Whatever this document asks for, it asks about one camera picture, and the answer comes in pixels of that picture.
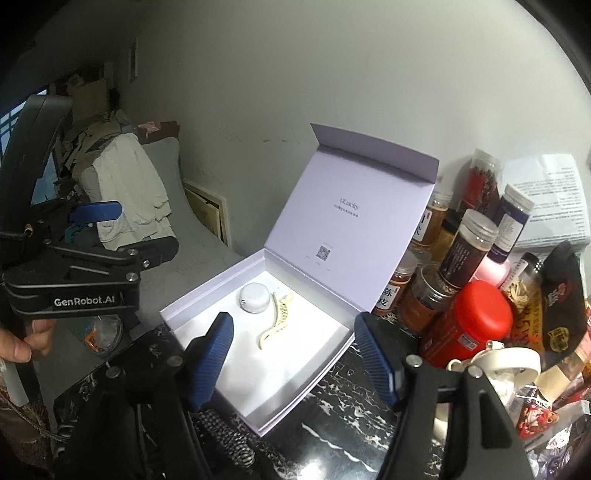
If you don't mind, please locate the person's left hand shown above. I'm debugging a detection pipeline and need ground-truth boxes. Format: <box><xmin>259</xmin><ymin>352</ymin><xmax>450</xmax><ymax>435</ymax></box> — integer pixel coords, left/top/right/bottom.
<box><xmin>0</xmin><ymin>316</ymin><xmax>57</xmax><ymax>366</ymax></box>

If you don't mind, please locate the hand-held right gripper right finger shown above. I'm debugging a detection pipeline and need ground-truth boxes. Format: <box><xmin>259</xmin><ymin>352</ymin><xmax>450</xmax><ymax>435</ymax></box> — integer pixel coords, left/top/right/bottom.
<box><xmin>353</xmin><ymin>311</ymin><xmax>532</xmax><ymax>480</ymax></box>

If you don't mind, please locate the black white checkered scrunchie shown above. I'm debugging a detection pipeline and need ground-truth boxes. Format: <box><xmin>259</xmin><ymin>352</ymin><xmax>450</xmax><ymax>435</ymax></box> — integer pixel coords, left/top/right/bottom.
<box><xmin>196</xmin><ymin>408</ymin><xmax>257</xmax><ymax>468</ymax></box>

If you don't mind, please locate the dark blue bottle white cap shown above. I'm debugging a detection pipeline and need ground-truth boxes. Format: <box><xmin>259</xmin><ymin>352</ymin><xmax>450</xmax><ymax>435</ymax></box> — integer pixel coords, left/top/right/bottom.
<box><xmin>489</xmin><ymin>183</ymin><xmax>535</xmax><ymax>259</ymax></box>

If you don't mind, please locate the pink bottle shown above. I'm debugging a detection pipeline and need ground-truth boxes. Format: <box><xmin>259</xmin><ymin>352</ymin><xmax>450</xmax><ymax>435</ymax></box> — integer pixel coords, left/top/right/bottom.
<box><xmin>473</xmin><ymin>254</ymin><xmax>513</xmax><ymax>289</ymax></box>

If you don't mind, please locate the red canister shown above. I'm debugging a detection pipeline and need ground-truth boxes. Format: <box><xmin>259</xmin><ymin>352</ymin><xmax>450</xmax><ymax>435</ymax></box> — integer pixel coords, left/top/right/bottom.
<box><xmin>419</xmin><ymin>281</ymin><xmax>514</xmax><ymax>370</ymax></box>

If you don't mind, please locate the jar of red chilies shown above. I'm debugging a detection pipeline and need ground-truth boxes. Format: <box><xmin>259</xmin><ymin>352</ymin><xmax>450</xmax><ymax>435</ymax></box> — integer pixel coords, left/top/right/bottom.
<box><xmin>455</xmin><ymin>148</ymin><xmax>503</xmax><ymax>217</ymax></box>

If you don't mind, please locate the clear jar with dark contents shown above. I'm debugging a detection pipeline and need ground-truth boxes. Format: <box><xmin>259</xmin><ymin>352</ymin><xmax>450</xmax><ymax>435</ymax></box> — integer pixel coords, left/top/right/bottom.
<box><xmin>438</xmin><ymin>209</ymin><xmax>499</xmax><ymax>289</ymax></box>

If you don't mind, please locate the lilac gift box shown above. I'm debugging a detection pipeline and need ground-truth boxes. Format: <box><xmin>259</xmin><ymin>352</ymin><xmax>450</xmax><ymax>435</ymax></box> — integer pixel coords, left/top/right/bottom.
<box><xmin>159</xmin><ymin>122</ymin><xmax>439</xmax><ymax>437</ymax></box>

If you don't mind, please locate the clear plastic bag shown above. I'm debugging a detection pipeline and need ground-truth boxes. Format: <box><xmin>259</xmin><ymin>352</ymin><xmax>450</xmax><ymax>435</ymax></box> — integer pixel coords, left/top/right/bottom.
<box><xmin>69</xmin><ymin>314</ymin><xmax>125</xmax><ymax>358</ymax></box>

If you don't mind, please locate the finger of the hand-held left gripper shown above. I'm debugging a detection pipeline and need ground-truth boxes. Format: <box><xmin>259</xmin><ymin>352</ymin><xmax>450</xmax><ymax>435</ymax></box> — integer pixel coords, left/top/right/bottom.
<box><xmin>28</xmin><ymin>199</ymin><xmax>123</xmax><ymax>243</ymax></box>
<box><xmin>44</xmin><ymin>236</ymin><xmax>181</xmax><ymax>283</ymax></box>

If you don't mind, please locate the amber spice jar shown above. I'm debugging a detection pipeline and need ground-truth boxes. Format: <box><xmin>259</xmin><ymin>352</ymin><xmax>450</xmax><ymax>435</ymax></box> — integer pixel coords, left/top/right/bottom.
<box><xmin>413</xmin><ymin>187</ymin><xmax>455</xmax><ymax>247</ymax></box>

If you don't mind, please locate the white cloth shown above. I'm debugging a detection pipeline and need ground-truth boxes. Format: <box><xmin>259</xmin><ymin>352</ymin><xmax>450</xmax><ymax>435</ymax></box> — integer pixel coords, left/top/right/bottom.
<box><xmin>74</xmin><ymin>134</ymin><xmax>174</xmax><ymax>252</ymax></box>

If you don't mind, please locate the red snack packet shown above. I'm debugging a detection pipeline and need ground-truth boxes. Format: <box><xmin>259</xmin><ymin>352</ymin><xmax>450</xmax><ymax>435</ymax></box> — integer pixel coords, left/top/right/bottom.
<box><xmin>515</xmin><ymin>397</ymin><xmax>561</xmax><ymax>439</ymax></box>

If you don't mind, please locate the white round case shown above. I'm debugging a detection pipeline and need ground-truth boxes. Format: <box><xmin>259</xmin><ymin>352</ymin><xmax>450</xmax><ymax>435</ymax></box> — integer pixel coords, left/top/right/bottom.
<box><xmin>238</xmin><ymin>282</ymin><xmax>273</xmax><ymax>315</ymax></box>

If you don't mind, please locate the jar of pale sliced roots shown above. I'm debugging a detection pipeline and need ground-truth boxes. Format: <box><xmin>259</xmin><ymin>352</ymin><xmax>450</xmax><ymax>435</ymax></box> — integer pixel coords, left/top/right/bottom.
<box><xmin>501</xmin><ymin>254</ymin><xmax>546</xmax><ymax>342</ymax></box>

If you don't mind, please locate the black snack bag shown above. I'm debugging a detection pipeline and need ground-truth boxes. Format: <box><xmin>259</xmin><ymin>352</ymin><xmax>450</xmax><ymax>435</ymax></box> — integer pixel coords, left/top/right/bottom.
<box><xmin>538</xmin><ymin>240</ymin><xmax>589</xmax><ymax>370</ymax></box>

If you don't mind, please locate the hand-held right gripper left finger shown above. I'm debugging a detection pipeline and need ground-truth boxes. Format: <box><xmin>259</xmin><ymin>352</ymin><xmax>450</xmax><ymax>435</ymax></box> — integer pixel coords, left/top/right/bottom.
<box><xmin>69</xmin><ymin>311</ymin><xmax>236</xmax><ymax>480</ymax></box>

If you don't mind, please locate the grey sofa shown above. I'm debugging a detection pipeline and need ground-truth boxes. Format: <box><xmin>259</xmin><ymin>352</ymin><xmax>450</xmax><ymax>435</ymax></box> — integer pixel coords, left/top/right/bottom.
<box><xmin>34</xmin><ymin>136</ymin><xmax>245</xmax><ymax>416</ymax></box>

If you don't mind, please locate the spice jar with white label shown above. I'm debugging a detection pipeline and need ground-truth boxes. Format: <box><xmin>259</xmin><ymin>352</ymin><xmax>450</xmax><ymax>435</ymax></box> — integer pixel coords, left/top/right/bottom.
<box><xmin>373</xmin><ymin>249</ymin><xmax>419</xmax><ymax>317</ymax></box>

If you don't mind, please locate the framed picture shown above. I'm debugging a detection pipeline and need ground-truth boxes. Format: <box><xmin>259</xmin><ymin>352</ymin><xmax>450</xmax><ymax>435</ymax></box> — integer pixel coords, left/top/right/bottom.
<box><xmin>182</xmin><ymin>180</ymin><xmax>232</xmax><ymax>247</ymax></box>

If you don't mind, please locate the printed paper sheet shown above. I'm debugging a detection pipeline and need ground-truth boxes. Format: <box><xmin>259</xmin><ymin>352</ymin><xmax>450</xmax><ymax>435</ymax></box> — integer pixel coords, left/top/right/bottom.
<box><xmin>501</xmin><ymin>154</ymin><xmax>591</xmax><ymax>252</ymax></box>

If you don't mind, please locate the pile of clothes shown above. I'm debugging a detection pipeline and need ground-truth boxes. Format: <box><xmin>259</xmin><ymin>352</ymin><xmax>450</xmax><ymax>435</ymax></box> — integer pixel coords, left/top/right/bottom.
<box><xmin>60</xmin><ymin>69</ymin><xmax>134</xmax><ymax>153</ymax></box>

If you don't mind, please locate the barred window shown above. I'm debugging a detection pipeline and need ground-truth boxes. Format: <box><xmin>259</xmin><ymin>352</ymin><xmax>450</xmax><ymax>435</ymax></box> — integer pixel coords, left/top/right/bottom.
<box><xmin>0</xmin><ymin>92</ymin><xmax>28</xmax><ymax>158</ymax></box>

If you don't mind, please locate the white cup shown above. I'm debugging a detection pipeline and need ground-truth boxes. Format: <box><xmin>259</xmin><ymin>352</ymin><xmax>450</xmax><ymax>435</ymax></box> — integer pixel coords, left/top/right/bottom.
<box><xmin>445</xmin><ymin>342</ymin><xmax>541</xmax><ymax>439</ymax></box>

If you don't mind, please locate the cream hair claw clip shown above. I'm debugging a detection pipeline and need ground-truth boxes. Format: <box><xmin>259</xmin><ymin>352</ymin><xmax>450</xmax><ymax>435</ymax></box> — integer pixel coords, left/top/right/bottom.
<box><xmin>256</xmin><ymin>292</ymin><xmax>295</xmax><ymax>350</ymax></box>

